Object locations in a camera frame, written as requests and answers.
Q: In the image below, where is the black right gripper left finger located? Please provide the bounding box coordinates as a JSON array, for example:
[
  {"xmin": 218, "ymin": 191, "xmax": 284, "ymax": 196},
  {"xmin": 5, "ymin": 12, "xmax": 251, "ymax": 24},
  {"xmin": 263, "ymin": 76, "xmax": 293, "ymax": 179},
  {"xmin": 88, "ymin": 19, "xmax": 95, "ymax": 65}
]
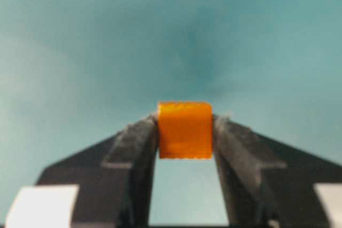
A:
[{"xmin": 5, "ymin": 113, "xmax": 160, "ymax": 228}]

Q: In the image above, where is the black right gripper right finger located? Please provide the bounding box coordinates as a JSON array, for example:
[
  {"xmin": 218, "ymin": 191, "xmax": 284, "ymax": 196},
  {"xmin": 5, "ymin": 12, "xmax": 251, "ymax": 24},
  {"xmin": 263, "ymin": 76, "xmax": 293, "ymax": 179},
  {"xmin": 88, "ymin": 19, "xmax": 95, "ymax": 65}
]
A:
[{"xmin": 213, "ymin": 115, "xmax": 341, "ymax": 227}]

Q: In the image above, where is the orange cube block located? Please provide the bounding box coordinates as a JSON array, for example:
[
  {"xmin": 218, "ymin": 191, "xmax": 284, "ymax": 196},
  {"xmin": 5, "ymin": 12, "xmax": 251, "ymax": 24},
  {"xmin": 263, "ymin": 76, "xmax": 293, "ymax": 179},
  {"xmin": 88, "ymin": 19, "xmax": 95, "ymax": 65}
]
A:
[{"xmin": 157, "ymin": 101, "xmax": 213, "ymax": 159}]

